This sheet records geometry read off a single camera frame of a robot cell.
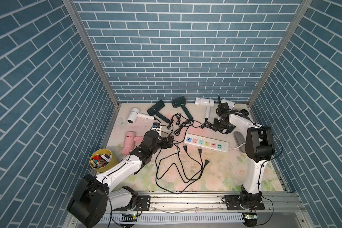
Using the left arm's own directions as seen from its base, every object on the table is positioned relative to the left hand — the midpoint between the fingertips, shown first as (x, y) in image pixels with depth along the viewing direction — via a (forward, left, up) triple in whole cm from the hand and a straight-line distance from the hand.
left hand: (171, 136), depth 84 cm
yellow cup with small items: (-13, +39, -6) cm, 41 cm away
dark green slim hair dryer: (+28, +14, -8) cm, 33 cm away
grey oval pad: (+7, -50, -16) cm, 53 cm away
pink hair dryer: (+2, +27, -10) cm, 29 cm away
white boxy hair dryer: (+38, -30, -8) cm, 49 cm away
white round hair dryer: (+26, +29, -10) cm, 40 cm away
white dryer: (+35, -46, -6) cm, 58 cm away
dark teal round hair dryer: (+23, -53, -2) cm, 58 cm away
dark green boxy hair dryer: (+42, -8, -10) cm, 44 cm away
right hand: (+15, -34, -9) cm, 38 cm away
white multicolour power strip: (+2, -23, -10) cm, 25 cm away
